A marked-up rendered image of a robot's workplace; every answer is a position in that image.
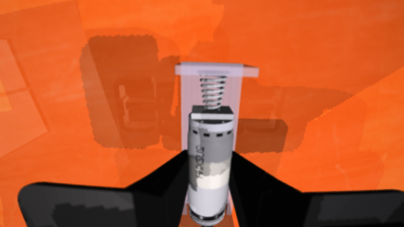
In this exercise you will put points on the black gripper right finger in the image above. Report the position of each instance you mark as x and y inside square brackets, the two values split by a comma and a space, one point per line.
[262, 200]

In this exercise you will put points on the grey cylindrical battery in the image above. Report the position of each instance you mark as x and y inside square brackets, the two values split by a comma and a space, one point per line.
[209, 149]

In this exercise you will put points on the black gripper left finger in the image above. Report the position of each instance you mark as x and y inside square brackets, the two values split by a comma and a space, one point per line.
[156, 200]

